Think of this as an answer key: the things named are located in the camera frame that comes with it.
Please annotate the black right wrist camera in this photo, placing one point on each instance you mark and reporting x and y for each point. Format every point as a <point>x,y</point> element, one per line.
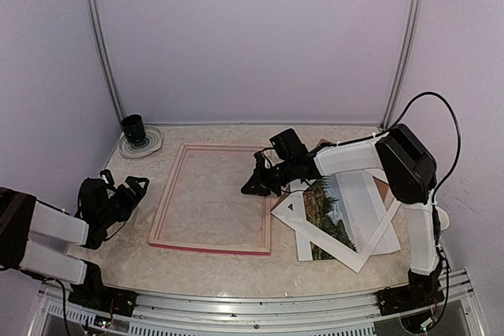
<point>287,146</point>

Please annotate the dark green speckled cup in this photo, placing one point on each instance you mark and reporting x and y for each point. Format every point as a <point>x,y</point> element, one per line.
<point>133,128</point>

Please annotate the brown cardboard backing board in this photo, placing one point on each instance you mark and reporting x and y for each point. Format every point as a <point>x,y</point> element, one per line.
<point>332,159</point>

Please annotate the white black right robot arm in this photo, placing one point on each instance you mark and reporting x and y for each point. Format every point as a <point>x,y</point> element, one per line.
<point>410,171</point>

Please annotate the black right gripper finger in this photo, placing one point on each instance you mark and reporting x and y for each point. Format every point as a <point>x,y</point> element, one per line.
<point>263,191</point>
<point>254,179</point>

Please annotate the pink wooden picture frame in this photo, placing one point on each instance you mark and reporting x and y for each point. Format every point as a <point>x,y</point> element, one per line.
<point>169,202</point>

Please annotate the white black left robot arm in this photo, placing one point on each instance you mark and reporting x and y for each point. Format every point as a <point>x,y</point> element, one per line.
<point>34,232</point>

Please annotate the white mat board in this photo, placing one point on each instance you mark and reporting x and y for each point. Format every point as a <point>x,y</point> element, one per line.
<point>314,244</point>

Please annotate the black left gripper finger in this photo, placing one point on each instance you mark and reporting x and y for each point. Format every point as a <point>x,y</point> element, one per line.
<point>127,191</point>
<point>142,186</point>

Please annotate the left aluminium corner post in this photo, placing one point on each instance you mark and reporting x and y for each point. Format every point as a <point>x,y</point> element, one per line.
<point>103,56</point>

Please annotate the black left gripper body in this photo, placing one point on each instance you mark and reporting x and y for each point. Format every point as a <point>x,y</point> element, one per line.
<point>111,214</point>

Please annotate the landscape photo print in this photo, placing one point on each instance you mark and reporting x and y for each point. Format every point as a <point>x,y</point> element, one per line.
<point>347,206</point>

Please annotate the grey spiral ceramic plate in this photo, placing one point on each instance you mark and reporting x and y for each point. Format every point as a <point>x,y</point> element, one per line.
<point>151,144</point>

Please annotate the aluminium corner post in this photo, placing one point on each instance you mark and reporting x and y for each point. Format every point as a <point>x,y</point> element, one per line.
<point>103,56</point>
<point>403,60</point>

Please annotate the aluminium front rail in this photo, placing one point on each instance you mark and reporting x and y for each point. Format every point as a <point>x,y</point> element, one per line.
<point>356,313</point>

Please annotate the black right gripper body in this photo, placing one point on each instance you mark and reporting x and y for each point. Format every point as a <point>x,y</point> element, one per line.
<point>279,176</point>

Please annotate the right aluminium corner post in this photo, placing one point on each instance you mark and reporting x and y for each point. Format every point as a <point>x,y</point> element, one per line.
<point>403,60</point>

